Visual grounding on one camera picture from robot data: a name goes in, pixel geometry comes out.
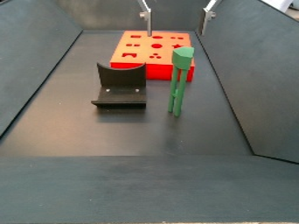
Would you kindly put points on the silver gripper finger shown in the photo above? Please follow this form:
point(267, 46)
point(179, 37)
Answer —
point(146, 15)
point(209, 14)

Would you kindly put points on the green three-prong peg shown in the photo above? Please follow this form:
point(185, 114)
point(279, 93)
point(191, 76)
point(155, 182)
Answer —
point(182, 63)

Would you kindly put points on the red shape-sorting board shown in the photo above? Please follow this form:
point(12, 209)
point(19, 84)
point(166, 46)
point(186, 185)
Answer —
point(138, 49)

